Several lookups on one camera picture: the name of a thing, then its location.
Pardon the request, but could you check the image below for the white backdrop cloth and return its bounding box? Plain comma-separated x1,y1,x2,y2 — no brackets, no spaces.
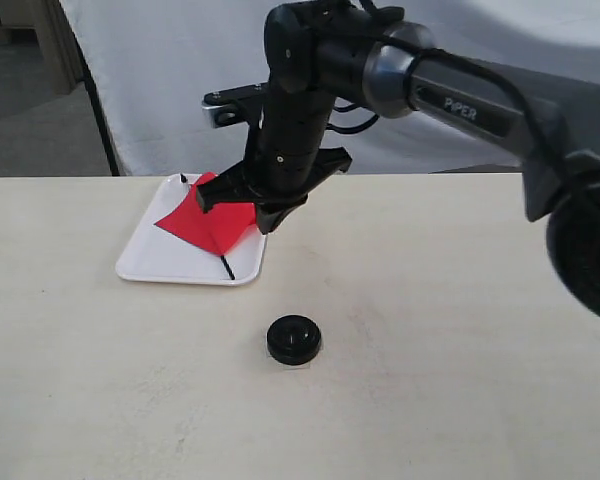
62,1,600,175

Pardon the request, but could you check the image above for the wooden furniture in background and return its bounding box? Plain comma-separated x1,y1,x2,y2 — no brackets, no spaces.
0,0,83,95

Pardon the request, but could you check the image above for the black backdrop stand pole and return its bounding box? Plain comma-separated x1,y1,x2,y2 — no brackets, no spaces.
78,47,120,177

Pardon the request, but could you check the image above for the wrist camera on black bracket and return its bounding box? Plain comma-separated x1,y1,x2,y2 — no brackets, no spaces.
202,83,267,129

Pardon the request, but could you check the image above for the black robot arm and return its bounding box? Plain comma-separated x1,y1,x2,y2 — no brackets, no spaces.
196,1,600,317

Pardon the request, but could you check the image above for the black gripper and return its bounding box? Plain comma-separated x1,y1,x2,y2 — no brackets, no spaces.
196,147,352,235

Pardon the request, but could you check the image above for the black round flag base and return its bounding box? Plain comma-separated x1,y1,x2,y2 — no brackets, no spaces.
266,315,322,366

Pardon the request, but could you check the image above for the white rectangular plastic tray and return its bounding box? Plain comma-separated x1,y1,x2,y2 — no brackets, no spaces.
115,174,266,286

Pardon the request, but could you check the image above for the red flag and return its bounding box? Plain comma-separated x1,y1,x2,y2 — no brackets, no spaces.
155,172,256,280

